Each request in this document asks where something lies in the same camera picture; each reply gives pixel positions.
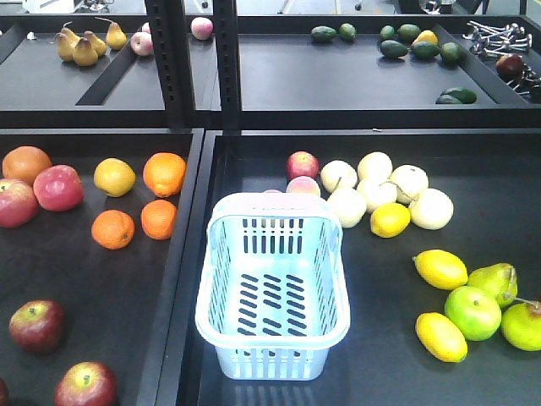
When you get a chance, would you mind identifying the yellow orange fruit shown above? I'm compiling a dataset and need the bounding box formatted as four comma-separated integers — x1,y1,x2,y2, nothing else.
94,157,136,197

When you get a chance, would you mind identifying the white melon top right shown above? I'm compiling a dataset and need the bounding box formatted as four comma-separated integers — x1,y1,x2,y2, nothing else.
389,164,429,204

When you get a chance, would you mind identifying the green apple left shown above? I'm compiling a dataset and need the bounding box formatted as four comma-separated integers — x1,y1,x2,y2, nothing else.
444,286,501,341

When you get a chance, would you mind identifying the brown yellow pear left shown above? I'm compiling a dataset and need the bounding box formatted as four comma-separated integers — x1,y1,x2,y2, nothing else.
55,24,80,62

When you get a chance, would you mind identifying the large orange with navel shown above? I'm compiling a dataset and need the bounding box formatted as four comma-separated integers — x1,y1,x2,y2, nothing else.
143,152,187,198

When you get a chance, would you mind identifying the yellow lemon by melons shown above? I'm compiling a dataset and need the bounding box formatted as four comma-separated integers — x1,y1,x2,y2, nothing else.
370,202,411,239

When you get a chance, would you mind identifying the white melon lower left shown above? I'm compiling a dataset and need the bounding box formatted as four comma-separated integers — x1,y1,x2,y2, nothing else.
327,188,367,228

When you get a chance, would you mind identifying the pink red apple right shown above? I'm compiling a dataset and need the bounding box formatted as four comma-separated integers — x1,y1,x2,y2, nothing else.
33,164,85,211

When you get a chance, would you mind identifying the white melon centre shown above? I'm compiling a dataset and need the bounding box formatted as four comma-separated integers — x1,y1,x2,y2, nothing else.
357,178,397,213

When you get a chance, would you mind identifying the pink peach in tray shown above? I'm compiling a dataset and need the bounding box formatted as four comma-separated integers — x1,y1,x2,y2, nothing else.
286,175,321,197

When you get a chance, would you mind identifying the brown yellow pear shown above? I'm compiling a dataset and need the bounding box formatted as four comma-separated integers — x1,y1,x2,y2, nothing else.
55,24,80,62
72,37,99,67
96,17,128,51

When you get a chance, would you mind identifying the dark green avocado small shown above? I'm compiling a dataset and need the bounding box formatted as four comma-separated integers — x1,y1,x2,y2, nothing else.
338,23,357,42

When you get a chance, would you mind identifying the black shelf upright post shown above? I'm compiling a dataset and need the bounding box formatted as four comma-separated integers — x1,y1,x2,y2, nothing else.
145,1,243,130

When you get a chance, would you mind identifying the pink peach apple left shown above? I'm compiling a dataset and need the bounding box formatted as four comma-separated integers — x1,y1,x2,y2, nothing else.
130,31,154,57

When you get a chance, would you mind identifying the small orange right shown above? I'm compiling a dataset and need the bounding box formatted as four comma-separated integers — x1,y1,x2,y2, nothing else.
140,199,178,240

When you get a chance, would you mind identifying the white melon far left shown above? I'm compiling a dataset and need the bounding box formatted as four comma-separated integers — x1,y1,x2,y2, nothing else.
320,160,358,194

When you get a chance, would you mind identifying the yellow lemon middle right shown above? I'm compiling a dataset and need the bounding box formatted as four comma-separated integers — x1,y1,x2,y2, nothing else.
413,249,468,291

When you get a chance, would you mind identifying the orange behind pink apples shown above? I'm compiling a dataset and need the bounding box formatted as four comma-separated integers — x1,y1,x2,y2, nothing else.
2,145,52,186

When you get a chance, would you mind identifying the dark red apple upper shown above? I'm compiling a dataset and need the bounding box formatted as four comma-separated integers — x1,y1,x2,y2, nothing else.
495,53,525,80

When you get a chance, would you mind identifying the brown yellow pear right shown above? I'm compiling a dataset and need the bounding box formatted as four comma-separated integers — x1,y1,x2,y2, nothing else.
96,17,128,51

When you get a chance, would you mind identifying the black upper display shelf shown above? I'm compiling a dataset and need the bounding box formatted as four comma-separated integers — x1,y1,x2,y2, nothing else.
1,14,540,129

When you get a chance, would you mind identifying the light blue plastic basket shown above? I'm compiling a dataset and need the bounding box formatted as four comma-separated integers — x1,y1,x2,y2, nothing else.
194,193,351,381

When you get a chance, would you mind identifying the small orange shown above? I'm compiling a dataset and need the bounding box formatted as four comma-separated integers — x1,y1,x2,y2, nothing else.
91,210,135,250
140,199,178,240

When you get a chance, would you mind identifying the brown yellow pear front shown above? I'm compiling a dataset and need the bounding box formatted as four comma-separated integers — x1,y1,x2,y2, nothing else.
72,37,99,67

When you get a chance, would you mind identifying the small orange left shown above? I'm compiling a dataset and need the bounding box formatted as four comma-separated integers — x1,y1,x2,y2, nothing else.
91,210,135,250

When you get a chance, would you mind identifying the white melon lower right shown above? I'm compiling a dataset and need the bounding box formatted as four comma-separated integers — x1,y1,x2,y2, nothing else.
408,188,454,230

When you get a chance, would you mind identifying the black wooden fruit display table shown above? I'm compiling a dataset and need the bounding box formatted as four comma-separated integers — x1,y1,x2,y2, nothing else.
1,129,204,405

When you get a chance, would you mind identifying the pink red apple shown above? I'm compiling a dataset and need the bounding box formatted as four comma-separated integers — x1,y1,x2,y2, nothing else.
1,178,40,228
33,164,85,211

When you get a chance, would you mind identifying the green avocado cluster left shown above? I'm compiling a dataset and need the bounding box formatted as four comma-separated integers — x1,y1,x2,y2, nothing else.
380,40,409,59

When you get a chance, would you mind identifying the white melon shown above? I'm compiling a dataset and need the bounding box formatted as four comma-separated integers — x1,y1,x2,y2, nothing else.
357,178,397,213
327,188,367,228
320,160,358,194
357,151,393,180
408,188,454,230
389,164,429,204

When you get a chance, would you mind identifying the dark green avocado front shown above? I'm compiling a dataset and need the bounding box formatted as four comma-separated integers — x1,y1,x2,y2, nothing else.
435,86,478,104

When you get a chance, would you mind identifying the green pear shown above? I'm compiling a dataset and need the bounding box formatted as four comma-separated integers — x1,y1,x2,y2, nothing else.
467,262,518,308

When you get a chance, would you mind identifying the yellow lemon front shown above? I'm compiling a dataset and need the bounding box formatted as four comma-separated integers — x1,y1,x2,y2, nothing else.
415,312,468,363

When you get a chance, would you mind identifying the pink red apple left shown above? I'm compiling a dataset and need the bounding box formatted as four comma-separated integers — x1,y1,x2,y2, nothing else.
1,178,40,228

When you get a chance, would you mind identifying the pink peach apple right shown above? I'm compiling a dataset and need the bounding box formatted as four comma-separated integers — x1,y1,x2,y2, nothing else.
190,17,214,41

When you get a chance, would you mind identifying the yellow mango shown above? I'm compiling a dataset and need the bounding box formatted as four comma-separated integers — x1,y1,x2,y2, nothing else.
413,30,439,45

